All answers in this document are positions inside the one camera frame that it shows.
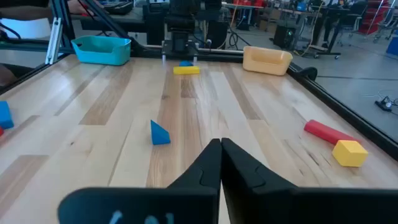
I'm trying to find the long blue wooden block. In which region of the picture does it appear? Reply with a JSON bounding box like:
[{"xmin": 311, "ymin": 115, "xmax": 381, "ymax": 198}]
[{"xmin": 0, "ymin": 100, "xmax": 15, "ymax": 130}]

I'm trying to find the silver aluminium bracket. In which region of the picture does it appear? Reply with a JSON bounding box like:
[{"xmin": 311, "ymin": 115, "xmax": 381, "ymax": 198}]
[{"xmin": 45, "ymin": 17, "xmax": 65, "ymax": 65}]

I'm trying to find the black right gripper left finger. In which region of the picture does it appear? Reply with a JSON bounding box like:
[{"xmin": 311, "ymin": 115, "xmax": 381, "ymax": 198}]
[{"xmin": 57, "ymin": 138, "xmax": 223, "ymax": 224}]

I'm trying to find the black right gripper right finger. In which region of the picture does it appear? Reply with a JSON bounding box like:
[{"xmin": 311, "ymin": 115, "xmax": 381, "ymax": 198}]
[{"xmin": 221, "ymin": 138, "xmax": 398, "ymax": 224}]

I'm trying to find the black office chair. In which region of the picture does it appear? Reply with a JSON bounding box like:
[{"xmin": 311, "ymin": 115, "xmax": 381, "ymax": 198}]
[{"xmin": 337, "ymin": 1, "xmax": 368, "ymax": 47}]

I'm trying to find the long red wooden block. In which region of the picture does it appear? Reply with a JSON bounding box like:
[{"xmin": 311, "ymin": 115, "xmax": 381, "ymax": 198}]
[{"xmin": 303, "ymin": 119, "xmax": 361, "ymax": 146}]

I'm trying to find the teal plastic bin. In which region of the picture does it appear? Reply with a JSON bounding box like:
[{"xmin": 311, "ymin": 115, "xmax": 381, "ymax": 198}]
[{"xmin": 70, "ymin": 35, "xmax": 132, "ymax": 67}]

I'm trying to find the yellow wooden cube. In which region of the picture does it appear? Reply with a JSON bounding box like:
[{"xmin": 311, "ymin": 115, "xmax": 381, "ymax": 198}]
[{"xmin": 331, "ymin": 139, "xmax": 369, "ymax": 168}]

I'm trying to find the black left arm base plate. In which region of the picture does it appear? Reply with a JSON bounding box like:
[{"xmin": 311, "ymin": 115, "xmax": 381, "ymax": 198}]
[{"xmin": 160, "ymin": 39, "xmax": 200, "ymax": 60}]

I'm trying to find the yellow wooden block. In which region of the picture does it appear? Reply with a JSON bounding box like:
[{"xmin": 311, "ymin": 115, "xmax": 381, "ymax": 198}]
[{"xmin": 173, "ymin": 65, "xmax": 201, "ymax": 75}]

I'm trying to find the black work table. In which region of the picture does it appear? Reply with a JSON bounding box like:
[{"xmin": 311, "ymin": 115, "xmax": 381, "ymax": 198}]
[{"xmin": 70, "ymin": 6, "xmax": 165, "ymax": 34}]

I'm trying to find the black power strip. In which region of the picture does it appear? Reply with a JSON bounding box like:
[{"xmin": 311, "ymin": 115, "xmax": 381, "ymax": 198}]
[{"xmin": 374, "ymin": 96, "xmax": 394, "ymax": 112}]

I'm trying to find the black perforated computer case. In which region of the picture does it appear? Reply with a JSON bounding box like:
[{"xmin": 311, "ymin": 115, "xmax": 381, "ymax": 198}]
[{"xmin": 273, "ymin": 24, "xmax": 301, "ymax": 50}]

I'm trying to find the blue box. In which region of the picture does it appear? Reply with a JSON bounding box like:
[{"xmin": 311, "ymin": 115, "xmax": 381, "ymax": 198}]
[{"xmin": 386, "ymin": 35, "xmax": 398, "ymax": 57}]

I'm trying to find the red tool cabinet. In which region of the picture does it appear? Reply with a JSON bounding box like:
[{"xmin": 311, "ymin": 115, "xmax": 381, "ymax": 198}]
[{"xmin": 357, "ymin": 0, "xmax": 389, "ymax": 35}]

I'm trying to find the person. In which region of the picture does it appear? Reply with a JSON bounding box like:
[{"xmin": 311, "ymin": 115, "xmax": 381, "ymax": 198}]
[{"xmin": 0, "ymin": 0, "xmax": 104, "ymax": 22}]

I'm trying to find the small blue cube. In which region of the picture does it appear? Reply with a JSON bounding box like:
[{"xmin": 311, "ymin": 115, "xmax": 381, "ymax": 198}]
[{"xmin": 150, "ymin": 119, "xmax": 172, "ymax": 146}]

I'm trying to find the yellow plastic bin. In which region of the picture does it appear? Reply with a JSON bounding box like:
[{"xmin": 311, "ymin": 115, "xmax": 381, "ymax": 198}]
[{"xmin": 242, "ymin": 45, "xmax": 294, "ymax": 77}]

